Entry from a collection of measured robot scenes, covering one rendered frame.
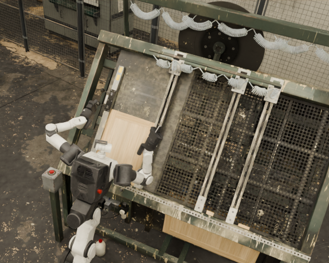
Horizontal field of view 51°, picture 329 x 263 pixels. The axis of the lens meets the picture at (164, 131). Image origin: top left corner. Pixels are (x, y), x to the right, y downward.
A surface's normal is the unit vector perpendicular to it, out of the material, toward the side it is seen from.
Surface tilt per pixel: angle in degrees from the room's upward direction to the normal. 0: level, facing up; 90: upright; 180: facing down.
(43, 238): 0
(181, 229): 90
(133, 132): 52
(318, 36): 90
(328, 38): 90
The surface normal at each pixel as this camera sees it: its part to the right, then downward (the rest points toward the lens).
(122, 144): -0.22, -0.07
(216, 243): -0.37, 0.52
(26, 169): 0.11, -0.79
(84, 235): -0.29, 0.13
